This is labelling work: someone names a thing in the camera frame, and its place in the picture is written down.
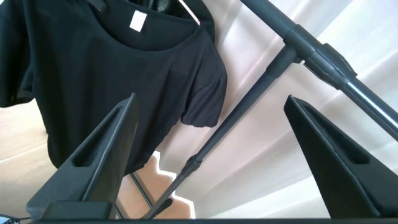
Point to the black clothes rack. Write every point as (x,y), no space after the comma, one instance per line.
(311,46)

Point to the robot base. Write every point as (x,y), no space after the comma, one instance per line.
(6,219)

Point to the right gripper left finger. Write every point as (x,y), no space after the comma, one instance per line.
(102,155)

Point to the pink clothes hanger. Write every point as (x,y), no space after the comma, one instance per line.
(189,12)

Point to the black garment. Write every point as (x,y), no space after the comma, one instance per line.
(93,77)

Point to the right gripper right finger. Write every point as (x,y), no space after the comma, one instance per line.
(335,168)

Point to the beige curtain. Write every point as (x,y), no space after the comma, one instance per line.
(280,155)

